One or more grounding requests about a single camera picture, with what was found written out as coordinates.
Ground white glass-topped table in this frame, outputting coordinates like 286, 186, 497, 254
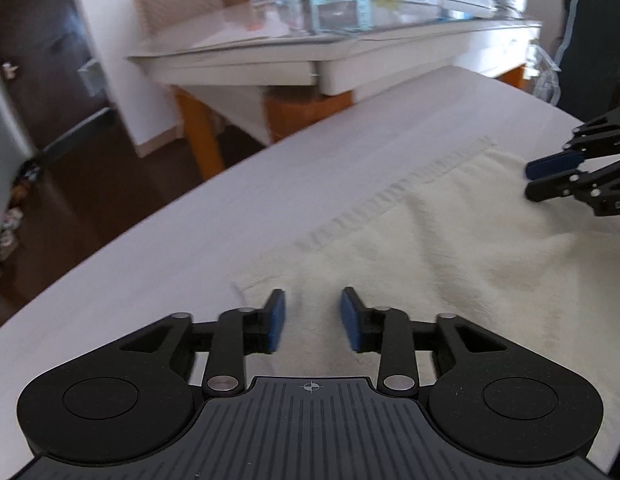
126, 0, 544, 181

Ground white power strip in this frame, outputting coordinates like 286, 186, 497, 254
439, 0, 497, 15

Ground cream terry towel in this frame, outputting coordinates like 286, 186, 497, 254
232, 135, 620, 476

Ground dark wooden door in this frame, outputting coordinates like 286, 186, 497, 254
0, 0, 111, 153

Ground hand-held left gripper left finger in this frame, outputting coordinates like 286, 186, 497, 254
118, 287, 287, 399

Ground grey wall box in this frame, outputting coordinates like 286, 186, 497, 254
78, 57, 104, 97

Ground small colourful clutter pile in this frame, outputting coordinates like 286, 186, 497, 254
0, 157, 43, 263

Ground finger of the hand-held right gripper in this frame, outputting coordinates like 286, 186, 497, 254
526, 106, 620, 182
524, 154, 620, 218

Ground beige woven chair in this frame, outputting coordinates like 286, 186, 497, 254
132, 0, 225, 40

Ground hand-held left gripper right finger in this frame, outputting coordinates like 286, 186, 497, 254
340, 286, 508, 399

